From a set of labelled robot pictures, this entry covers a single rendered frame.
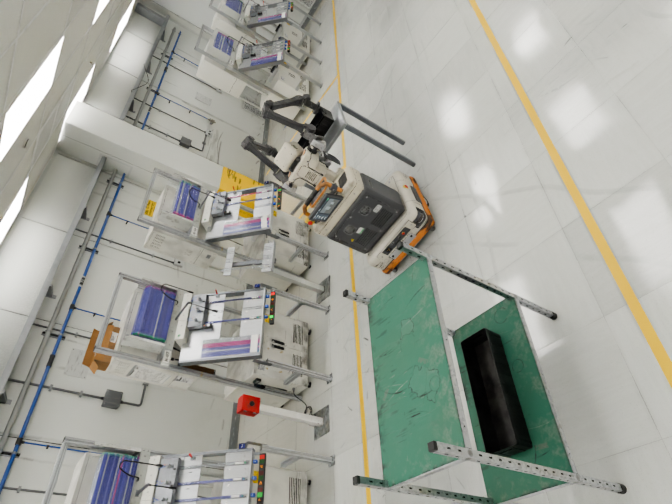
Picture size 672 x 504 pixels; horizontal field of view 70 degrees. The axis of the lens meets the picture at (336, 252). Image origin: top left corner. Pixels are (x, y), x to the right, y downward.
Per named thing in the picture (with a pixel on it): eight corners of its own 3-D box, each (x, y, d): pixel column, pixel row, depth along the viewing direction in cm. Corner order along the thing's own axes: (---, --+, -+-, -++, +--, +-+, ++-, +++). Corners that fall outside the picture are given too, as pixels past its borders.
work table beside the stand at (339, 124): (416, 164, 435) (344, 123, 400) (371, 218, 470) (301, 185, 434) (404, 140, 469) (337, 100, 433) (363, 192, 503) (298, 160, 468)
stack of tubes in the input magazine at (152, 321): (176, 292, 439) (147, 283, 427) (165, 341, 405) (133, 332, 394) (171, 299, 446) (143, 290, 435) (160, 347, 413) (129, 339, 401)
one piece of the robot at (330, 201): (353, 193, 352) (331, 189, 336) (327, 227, 370) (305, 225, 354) (345, 183, 358) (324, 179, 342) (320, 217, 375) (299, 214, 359)
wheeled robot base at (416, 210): (439, 224, 369) (414, 211, 358) (389, 277, 400) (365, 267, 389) (416, 177, 419) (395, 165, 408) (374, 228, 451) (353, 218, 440)
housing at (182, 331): (197, 301, 452) (192, 292, 442) (189, 346, 420) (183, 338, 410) (189, 302, 453) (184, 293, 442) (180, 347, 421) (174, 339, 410)
